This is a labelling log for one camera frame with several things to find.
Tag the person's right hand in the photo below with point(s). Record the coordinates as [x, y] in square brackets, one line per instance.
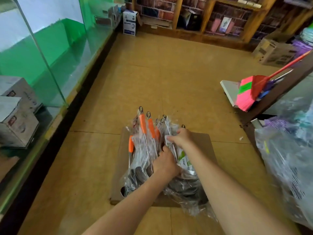
[182, 139]

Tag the white printed carton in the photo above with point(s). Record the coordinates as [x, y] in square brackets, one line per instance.
[17, 90]
[17, 122]

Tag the small white box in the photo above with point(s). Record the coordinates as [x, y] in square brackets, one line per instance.
[105, 14]

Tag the pile of plastic wrapped utensils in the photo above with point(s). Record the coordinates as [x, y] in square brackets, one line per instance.
[288, 154]

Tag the person's left hand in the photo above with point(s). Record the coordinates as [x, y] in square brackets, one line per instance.
[166, 166]

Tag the pile of packaged utensils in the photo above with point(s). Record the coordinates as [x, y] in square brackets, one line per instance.
[142, 124]

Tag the white flat board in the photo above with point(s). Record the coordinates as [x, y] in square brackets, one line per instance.
[229, 90]

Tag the person's right forearm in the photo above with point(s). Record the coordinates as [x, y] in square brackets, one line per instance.
[234, 193]

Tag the white blue printed box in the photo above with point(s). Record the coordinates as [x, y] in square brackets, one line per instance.
[129, 22]

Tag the small brown cardboard box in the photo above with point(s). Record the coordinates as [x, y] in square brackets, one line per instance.
[274, 51]

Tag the red plastic rod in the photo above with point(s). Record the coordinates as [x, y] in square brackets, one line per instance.
[288, 66]

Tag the wooden bookshelf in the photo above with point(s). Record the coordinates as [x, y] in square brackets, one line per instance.
[205, 22]

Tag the stack of plastic basins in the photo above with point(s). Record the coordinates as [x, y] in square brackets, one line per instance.
[307, 36]

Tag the person's left forearm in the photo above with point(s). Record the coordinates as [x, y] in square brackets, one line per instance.
[127, 210]

